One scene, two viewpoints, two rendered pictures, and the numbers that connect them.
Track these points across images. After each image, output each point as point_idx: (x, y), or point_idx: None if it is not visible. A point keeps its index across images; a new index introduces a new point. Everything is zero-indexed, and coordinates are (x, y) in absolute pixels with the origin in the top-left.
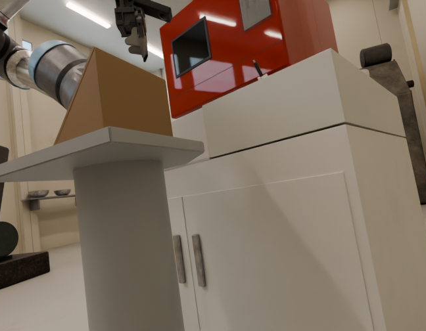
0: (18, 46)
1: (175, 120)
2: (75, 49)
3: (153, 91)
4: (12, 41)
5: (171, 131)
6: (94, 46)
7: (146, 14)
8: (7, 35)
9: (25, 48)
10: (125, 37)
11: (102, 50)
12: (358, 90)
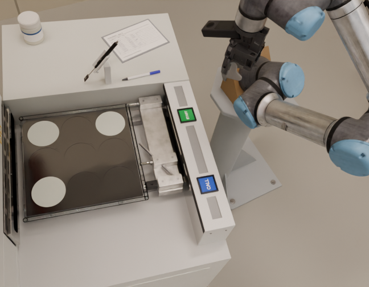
0: (358, 119)
1: (197, 106)
2: (280, 62)
3: None
4: (363, 115)
5: (222, 79)
6: (267, 45)
7: (228, 37)
8: None
9: (349, 118)
10: (246, 69)
11: (265, 46)
12: None
